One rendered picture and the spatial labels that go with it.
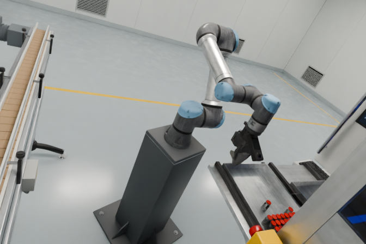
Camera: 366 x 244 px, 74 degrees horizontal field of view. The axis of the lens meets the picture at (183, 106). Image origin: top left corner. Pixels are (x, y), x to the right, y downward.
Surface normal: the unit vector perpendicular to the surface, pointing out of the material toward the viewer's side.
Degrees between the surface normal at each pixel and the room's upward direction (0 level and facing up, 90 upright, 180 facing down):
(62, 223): 0
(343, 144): 90
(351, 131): 90
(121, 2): 90
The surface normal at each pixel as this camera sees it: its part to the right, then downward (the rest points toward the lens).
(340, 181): -0.88, -0.11
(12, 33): 0.32, 0.57
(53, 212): 0.35, -0.81
